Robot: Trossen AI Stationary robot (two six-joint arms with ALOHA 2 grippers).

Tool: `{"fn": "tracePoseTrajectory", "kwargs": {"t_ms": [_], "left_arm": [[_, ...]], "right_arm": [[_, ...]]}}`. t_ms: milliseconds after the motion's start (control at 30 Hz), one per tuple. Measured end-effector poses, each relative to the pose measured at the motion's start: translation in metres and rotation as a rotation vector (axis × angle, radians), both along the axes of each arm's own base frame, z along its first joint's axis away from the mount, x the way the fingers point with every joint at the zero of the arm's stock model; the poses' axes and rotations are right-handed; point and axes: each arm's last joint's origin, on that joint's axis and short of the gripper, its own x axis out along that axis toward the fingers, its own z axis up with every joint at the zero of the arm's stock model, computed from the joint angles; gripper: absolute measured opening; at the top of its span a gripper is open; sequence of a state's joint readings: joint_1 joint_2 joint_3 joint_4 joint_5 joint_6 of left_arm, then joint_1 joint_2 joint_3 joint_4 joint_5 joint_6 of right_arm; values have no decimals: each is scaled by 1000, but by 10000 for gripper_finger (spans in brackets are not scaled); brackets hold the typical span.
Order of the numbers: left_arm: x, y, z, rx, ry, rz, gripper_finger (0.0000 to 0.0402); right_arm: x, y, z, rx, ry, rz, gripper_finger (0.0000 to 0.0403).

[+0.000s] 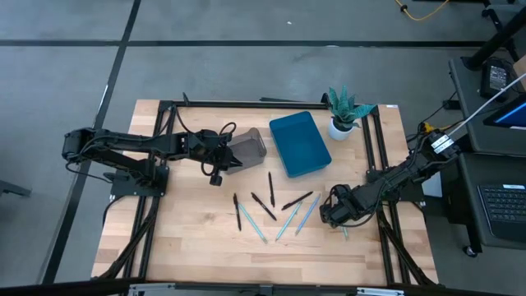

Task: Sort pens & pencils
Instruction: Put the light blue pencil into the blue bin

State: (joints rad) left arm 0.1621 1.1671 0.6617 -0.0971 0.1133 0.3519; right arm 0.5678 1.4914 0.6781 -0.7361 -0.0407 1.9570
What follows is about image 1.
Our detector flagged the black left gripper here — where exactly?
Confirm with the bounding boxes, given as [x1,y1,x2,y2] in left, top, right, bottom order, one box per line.
[189,129,243,176]

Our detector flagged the blue plastic bin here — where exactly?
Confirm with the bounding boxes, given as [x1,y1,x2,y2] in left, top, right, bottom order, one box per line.
[269,110,333,178]

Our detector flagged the green plant in white pot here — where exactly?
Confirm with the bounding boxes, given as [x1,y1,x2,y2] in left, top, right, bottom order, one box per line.
[327,85,377,142]

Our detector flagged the black keyboard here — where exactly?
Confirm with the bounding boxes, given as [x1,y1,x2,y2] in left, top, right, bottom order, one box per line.
[476,183,526,243]

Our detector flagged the grey desk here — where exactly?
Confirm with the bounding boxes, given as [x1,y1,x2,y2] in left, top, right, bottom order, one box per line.
[447,57,526,157]

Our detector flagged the monitor with blue screen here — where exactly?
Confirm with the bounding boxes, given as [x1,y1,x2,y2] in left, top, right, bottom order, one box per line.
[482,94,526,131]

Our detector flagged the black power adapter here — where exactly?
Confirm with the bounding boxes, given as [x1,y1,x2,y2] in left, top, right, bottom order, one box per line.
[480,57,513,99]

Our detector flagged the black desk leg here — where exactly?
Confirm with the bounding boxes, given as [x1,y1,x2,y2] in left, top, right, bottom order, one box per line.
[459,7,526,71]

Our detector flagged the black aluminium table frame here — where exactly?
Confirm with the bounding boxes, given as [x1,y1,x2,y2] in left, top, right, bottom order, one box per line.
[92,98,439,287]

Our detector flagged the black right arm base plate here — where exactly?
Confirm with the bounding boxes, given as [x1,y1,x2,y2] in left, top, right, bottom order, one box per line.
[367,168,424,202]

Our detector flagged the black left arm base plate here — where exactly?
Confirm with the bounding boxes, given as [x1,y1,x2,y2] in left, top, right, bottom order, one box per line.
[109,164,170,197]

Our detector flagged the white cable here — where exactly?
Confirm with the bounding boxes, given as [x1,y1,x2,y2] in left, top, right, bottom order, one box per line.
[445,73,526,136]

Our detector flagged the yellow cable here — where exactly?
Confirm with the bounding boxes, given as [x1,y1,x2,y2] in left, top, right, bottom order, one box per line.
[394,0,451,21]

